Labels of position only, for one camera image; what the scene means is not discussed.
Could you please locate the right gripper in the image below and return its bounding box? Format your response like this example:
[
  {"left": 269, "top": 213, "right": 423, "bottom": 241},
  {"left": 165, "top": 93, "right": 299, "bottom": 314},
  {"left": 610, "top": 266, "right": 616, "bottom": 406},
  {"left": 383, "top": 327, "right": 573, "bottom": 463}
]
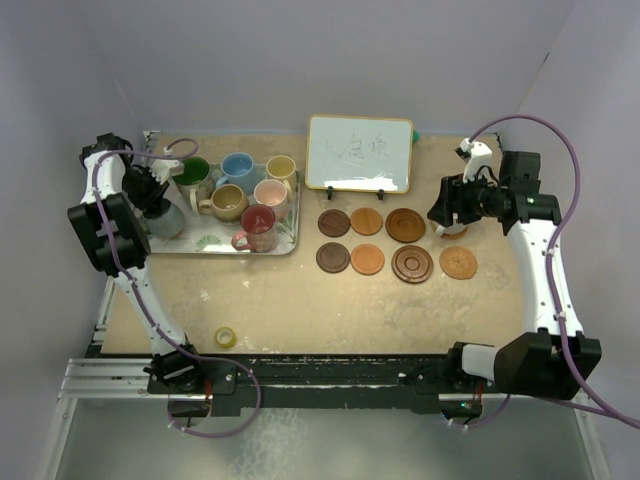
[{"left": 428, "top": 168, "right": 508, "bottom": 227}]

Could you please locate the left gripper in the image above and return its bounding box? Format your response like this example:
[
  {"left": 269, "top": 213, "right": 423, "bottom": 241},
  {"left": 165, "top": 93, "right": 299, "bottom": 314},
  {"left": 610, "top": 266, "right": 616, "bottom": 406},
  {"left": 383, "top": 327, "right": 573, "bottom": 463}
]
[{"left": 122, "top": 167, "right": 170, "bottom": 215}]

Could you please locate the white mug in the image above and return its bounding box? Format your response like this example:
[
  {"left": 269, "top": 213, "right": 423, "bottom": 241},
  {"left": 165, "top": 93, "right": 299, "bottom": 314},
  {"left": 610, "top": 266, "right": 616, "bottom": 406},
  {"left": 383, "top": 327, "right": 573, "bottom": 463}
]
[{"left": 431, "top": 222, "right": 469, "bottom": 239}]

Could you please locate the grey stoneware cup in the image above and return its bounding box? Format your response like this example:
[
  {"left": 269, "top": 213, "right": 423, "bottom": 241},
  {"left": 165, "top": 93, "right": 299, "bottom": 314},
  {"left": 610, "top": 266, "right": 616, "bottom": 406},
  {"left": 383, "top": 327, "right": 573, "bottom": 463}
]
[{"left": 142, "top": 198, "right": 186, "bottom": 240}]

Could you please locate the ringed brown wood coaster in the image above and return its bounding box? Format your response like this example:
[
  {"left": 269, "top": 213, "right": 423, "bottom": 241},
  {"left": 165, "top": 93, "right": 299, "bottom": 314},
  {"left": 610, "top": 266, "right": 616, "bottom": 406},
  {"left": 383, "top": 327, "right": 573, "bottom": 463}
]
[{"left": 391, "top": 245, "right": 434, "bottom": 284}]

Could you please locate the floral serving tray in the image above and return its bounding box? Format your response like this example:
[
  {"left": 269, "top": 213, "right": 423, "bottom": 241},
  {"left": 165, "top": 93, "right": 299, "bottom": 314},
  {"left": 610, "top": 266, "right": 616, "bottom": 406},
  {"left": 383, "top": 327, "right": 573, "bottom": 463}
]
[{"left": 141, "top": 162, "right": 300, "bottom": 255}]

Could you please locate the light wood coaster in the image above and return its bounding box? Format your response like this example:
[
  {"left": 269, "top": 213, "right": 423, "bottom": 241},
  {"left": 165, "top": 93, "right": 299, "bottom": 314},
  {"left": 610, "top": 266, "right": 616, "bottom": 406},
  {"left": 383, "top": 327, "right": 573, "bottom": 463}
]
[
  {"left": 350, "top": 207, "right": 383, "bottom": 236},
  {"left": 351, "top": 244, "right": 385, "bottom": 275}
]

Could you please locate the dark walnut coaster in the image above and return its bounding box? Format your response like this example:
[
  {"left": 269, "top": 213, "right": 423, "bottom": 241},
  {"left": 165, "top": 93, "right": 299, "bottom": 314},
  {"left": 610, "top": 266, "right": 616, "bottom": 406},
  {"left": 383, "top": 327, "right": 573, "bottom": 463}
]
[
  {"left": 317, "top": 209, "right": 351, "bottom": 238},
  {"left": 316, "top": 242, "right": 351, "bottom": 273}
]

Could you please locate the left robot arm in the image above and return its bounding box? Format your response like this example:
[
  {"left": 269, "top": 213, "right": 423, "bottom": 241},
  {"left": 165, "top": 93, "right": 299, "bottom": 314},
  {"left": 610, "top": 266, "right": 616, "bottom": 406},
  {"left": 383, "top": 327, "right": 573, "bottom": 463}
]
[{"left": 67, "top": 133, "right": 206, "bottom": 393}]

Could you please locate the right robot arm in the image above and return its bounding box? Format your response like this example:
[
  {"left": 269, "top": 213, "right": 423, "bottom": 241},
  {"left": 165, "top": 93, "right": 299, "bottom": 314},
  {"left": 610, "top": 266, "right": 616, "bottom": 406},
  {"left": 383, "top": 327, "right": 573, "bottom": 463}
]
[{"left": 427, "top": 140, "right": 602, "bottom": 400}]

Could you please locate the green interior mug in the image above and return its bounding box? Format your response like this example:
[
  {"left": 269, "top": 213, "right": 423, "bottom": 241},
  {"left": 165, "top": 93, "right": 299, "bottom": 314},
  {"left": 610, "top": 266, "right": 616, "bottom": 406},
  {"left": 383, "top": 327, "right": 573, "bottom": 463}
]
[{"left": 172, "top": 157, "right": 214, "bottom": 215}]

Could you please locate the tan stoneware mug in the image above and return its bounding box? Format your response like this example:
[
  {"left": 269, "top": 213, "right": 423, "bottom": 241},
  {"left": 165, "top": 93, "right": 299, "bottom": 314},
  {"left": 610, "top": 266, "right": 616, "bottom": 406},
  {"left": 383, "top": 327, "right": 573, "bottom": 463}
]
[{"left": 198, "top": 184, "right": 249, "bottom": 224}]

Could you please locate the light blue mug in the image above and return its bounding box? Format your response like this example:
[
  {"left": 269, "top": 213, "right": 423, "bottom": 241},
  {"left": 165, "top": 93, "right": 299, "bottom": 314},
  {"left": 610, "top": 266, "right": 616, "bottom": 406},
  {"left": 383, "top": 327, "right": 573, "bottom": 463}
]
[{"left": 216, "top": 152, "right": 259, "bottom": 196}]

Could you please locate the yellow-framed whiteboard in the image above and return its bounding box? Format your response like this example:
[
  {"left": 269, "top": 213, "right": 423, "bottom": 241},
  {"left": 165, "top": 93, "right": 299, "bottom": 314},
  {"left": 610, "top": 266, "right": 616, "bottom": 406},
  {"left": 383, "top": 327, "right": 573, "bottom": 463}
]
[{"left": 305, "top": 114, "right": 414, "bottom": 194}]

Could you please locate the red floral mug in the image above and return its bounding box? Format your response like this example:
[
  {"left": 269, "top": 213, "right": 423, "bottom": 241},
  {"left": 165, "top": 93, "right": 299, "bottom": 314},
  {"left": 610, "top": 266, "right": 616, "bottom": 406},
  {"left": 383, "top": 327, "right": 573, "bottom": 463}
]
[{"left": 231, "top": 204, "right": 278, "bottom": 253}]

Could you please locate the pink mug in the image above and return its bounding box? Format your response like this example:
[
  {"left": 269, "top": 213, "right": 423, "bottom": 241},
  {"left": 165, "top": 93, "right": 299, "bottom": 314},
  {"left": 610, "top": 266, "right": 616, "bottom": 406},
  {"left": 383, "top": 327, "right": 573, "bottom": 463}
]
[{"left": 253, "top": 179, "right": 293, "bottom": 221}]

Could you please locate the pale yellow mug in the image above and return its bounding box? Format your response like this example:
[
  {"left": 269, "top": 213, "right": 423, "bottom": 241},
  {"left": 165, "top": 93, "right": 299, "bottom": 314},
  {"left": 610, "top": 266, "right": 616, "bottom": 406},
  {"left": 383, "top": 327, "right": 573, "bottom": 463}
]
[{"left": 266, "top": 155, "right": 297, "bottom": 190}]

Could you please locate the yellow tape roll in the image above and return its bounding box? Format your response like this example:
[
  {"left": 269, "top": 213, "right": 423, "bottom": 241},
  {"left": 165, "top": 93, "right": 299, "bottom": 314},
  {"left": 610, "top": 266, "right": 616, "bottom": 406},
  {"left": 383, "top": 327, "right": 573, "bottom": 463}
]
[{"left": 215, "top": 327, "right": 236, "bottom": 349}]

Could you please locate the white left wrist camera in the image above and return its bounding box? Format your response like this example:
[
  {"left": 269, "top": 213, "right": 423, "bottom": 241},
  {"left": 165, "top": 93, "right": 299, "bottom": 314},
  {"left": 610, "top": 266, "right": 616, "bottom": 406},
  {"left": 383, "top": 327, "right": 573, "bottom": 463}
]
[{"left": 149, "top": 158, "right": 184, "bottom": 184}]

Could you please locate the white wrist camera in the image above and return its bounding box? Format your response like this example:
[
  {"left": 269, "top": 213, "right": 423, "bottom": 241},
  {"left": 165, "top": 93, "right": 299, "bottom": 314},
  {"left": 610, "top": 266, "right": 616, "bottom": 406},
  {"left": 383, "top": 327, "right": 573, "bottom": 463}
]
[
  {"left": 149, "top": 158, "right": 184, "bottom": 184},
  {"left": 456, "top": 138, "right": 493, "bottom": 183}
]

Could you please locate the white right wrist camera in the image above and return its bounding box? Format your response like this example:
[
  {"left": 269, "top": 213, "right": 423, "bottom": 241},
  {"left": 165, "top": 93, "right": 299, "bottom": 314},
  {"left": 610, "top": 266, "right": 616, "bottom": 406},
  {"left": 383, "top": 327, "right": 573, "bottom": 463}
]
[{"left": 456, "top": 138, "right": 493, "bottom": 183}]

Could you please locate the aluminium frame rail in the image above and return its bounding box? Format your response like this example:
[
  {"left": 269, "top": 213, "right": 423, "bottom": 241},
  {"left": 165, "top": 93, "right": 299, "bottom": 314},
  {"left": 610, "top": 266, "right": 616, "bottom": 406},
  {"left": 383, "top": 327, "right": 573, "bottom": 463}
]
[{"left": 57, "top": 357, "right": 591, "bottom": 401}]

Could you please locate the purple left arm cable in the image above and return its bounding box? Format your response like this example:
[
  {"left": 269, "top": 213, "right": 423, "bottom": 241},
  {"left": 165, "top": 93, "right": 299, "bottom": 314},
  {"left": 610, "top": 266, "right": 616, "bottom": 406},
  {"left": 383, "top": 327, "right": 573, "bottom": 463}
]
[{"left": 94, "top": 137, "right": 262, "bottom": 441}]

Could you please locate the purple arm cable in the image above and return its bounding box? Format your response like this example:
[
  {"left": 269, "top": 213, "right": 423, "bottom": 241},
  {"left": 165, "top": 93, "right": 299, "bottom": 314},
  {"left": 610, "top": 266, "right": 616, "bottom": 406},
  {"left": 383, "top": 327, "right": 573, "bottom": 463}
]
[
  {"left": 447, "top": 114, "right": 640, "bottom": 436},
  {"left": 94, "top": 137, "right": 262, "bottom": 441}
]

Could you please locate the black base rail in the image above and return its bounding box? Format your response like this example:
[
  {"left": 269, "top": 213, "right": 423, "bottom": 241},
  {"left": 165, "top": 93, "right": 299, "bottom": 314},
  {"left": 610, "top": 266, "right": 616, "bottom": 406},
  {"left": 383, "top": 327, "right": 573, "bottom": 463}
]
[{"left": 144, "top": 353, "right": 504, "bottom": 419}]

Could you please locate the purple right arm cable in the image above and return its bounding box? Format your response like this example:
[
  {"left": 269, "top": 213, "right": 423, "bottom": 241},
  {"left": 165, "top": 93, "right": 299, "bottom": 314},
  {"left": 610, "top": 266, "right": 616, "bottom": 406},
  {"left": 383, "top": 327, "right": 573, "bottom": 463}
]
[{"left": 447, "top": 114, "right": 640, "bottom": 436}]

